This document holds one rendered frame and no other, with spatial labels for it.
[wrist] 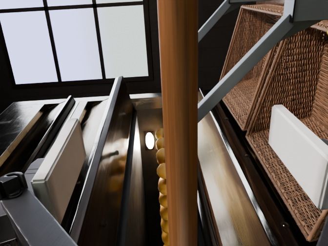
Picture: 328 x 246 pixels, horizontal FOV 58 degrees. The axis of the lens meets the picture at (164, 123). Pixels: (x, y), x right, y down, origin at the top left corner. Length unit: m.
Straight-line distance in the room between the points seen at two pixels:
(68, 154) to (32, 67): 3.22
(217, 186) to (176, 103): 0.83
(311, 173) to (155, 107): 1.68
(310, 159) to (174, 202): 0.15
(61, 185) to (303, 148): 0.13
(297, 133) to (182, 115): 0.09
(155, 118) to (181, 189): 1.59
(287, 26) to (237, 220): 0.55
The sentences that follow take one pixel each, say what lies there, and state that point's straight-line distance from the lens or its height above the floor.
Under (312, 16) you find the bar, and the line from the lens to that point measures 0.64.
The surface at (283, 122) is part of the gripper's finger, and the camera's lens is 0.20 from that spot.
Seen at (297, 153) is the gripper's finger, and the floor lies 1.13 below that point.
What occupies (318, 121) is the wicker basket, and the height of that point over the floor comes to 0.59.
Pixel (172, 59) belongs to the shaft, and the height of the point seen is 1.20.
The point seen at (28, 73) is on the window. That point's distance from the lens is 3.42.
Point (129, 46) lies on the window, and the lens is 3.13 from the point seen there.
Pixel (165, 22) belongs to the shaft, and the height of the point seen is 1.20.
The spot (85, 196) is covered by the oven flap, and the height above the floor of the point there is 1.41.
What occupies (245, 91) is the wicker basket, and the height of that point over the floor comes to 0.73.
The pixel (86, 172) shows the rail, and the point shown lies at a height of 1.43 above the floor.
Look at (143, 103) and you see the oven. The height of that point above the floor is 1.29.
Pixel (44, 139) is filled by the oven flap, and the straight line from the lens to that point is 1.40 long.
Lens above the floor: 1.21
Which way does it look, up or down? 1 degrees down
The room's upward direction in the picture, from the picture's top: 94 degrees counter-clockwise
